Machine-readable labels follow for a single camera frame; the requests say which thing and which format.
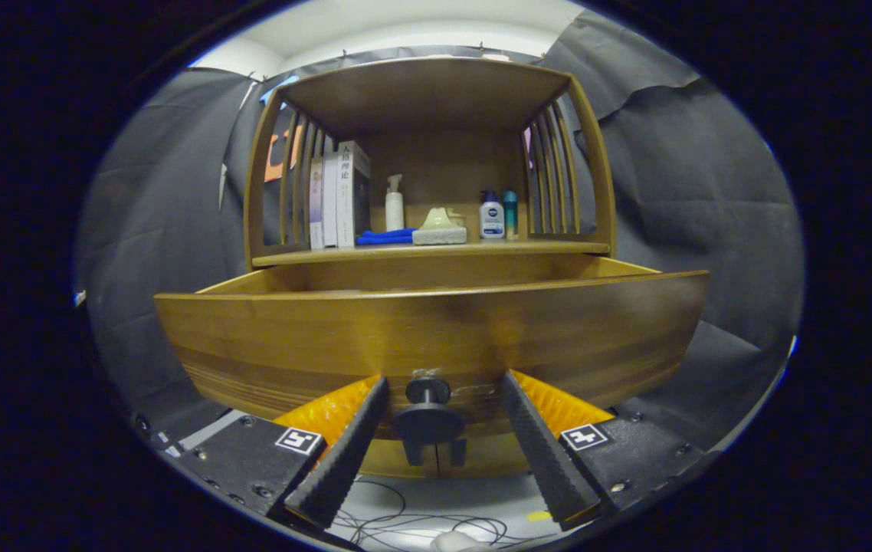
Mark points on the white lotion bottle blue cap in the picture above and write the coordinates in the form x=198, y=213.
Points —
x=491, y=220

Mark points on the blue folded cloth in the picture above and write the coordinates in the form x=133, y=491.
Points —
x=386, y=238

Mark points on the white book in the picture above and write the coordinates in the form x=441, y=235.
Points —
x=329, y=203

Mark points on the black electronics box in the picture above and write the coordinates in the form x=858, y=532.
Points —
x=143, y=423

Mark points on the wooden drawer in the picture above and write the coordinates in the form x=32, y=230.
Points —
x=290, y=337

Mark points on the pale green grey sponge brush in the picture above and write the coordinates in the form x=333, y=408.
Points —
x=440, y=234

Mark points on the white pump bottle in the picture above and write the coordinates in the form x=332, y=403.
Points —
x=395, y=211

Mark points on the black backdrop cloth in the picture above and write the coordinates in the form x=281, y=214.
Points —
x=712, y=192

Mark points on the pale purple book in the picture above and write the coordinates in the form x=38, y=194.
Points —
x=316, y=203

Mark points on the black round drawer knob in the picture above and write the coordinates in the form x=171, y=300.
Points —
x=428, y=422

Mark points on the wooden cabinet door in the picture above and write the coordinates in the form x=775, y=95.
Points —
x=390, y=460
x=493, y=460

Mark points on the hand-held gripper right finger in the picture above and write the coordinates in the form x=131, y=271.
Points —
x=543, y=452

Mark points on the teal bottle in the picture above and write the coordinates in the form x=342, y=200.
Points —
x=510, y=216

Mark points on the grey book with dark cover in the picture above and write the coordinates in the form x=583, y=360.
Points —
x=345, y=203

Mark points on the yellow tape piece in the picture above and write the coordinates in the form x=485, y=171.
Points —
x=539, y=515

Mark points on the wooden cabinet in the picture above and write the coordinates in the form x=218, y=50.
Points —
x=428, y=92

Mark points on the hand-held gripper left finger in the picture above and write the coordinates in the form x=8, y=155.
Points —
x=348, y=452

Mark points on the wooden countertop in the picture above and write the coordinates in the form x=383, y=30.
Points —
x=528, y=248

